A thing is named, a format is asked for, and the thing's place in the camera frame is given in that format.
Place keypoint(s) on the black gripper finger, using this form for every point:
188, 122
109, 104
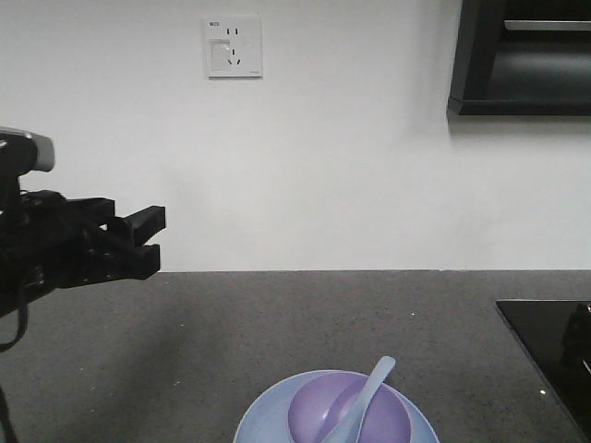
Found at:
135, 229
116, 258

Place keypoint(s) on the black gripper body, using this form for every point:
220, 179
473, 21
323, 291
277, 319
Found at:
48, 242

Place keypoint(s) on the purple plastic bowl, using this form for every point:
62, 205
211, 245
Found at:
321, 403

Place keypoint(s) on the light blue plastic spoon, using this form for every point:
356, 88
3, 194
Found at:
348, 429

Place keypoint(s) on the light blue plastic plate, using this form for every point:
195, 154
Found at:
266, 418

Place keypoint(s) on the black induction cooktop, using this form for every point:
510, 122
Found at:
555, 335

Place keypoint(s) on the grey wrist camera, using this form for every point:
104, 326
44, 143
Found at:
23, 151

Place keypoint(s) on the white wall power socket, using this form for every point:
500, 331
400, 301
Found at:
233, 46

